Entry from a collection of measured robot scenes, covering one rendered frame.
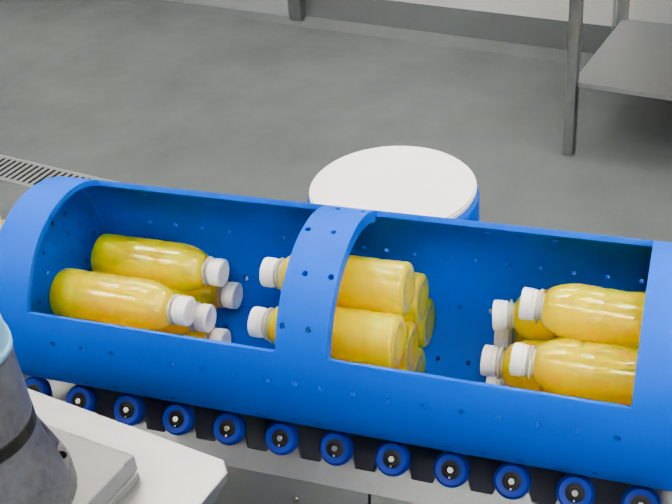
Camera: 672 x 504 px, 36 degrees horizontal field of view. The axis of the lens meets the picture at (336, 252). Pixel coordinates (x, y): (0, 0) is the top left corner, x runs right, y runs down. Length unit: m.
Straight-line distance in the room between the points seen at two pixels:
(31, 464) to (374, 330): 0.45
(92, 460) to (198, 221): 0.53
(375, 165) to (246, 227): 0.37
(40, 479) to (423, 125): 3.31
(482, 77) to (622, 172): 0.97
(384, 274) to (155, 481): 0.38
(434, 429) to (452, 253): 0.28
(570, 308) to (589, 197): 2.47
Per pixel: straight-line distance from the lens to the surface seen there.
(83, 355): 1.35
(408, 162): 1.77
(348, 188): 1.70
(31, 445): 0.98
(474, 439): 1.20
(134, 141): 4.30
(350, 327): 1.24
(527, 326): 1.29
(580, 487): 1.27
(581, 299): 1.21
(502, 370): 1.28
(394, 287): 1.24
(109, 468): 1.05
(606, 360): 1.19
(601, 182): 3.76
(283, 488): 1.40
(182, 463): 1.08
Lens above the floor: 1.90
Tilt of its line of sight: 34 degrees down
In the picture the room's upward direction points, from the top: 6 degrees counter-clockwise
